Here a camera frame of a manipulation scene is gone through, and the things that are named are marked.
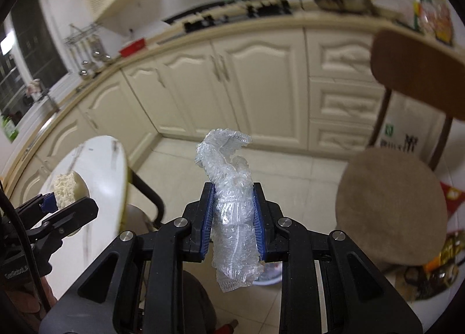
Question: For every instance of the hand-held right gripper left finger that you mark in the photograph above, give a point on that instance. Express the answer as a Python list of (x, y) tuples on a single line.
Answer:
[(207, 221)]

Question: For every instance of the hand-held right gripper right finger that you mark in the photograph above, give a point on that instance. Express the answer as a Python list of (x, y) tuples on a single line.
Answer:
[(259, 232)]

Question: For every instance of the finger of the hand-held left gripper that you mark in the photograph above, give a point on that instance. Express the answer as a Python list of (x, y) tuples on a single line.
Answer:
[(72, 218), (45, 203)]

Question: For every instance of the instant noodle block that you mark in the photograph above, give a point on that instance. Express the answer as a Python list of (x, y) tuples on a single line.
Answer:
[(69, 185)]

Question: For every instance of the clear plastic wrap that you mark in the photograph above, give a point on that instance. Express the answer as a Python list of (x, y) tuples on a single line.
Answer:
[(232, 203)]

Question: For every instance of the pale blue trash bin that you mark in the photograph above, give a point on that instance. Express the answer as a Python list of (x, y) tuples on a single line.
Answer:
[(270, 276)]

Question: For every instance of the round white table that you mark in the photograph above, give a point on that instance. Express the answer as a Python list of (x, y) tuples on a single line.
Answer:
[(98, 159)]

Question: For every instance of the person's leg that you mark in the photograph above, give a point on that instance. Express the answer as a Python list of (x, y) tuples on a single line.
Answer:
[(198, 301)]

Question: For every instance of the green bottle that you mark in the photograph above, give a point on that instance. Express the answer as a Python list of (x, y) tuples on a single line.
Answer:
[(10, 129)]

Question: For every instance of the red plastic item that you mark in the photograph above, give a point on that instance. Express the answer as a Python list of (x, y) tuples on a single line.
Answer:
[(228, 327)]

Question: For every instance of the pink cloth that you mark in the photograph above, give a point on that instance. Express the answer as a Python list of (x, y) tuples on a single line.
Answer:
[(34, 86)]

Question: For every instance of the wooden chair beige seat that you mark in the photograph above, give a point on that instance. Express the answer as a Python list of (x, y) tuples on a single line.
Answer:
[(388, 203)]

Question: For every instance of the window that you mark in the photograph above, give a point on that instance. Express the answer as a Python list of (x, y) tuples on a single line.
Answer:
[(21, 65)]

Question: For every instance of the cream kitchen cabinets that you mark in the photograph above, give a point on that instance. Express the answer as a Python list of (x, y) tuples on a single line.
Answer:
[(261, 83)]

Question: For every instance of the row of hanging utensils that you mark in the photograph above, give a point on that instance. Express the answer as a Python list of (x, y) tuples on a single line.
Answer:
[(92, 58)]

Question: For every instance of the metal utensil rack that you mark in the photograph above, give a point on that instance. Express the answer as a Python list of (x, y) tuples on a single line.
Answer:
[(81, 32)]

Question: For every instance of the red basin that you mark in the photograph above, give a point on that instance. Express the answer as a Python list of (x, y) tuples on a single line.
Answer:
[(132, 47)]

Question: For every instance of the white sack green label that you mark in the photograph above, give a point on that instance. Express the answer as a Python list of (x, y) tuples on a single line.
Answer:
[(403, 119)]

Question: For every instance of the gold foil wrapper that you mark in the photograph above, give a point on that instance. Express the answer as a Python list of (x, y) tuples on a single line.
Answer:
[(443, 250)]

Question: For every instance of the red snack packet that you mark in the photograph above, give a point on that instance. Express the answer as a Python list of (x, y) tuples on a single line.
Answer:
[(454, 198)]

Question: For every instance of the black gas stove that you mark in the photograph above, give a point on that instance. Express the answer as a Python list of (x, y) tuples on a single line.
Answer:
[(232, 11)]

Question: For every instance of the colourful printed packet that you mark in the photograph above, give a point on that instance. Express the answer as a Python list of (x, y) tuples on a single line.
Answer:
[(434, 14)]

